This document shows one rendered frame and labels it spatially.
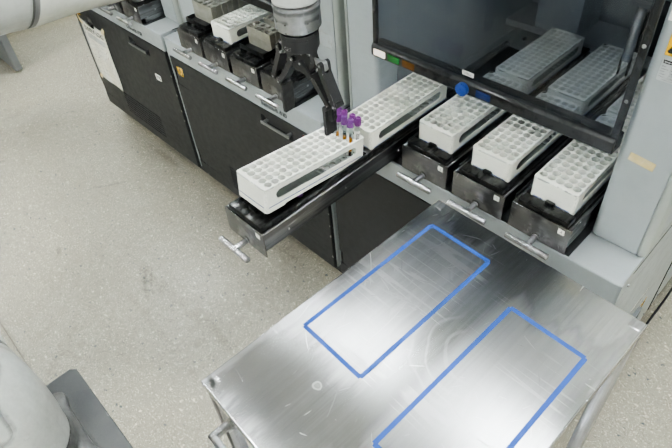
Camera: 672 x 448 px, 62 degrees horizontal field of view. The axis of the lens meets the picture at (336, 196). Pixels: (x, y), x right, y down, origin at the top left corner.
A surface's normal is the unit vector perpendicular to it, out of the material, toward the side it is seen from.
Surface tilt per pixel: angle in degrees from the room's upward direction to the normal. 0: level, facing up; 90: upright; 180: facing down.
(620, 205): 90
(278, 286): 0
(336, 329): 0
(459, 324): 0
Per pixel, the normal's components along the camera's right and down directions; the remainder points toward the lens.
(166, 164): -0.07, -0.74
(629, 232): -0.71, 0.51
